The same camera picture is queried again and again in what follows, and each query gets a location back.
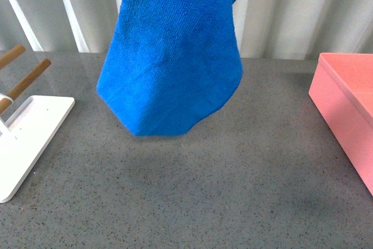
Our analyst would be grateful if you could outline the blue microfiber cloth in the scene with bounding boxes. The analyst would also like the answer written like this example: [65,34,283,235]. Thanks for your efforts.
[97,0,242,136]

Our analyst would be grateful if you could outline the white curtain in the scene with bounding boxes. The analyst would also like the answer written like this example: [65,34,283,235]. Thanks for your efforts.
[1,0,372,59]

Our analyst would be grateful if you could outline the pink plastic box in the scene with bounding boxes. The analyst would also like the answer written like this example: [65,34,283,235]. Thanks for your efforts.
[309,52,372,191]

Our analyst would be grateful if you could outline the white towel rack stand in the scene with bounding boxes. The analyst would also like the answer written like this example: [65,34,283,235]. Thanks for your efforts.
[1,95,75,203]

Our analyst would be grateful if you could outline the wooden rack rod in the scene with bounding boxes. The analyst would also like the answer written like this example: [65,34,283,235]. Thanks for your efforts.
[1,59,51,114]
[0,44,26,70]

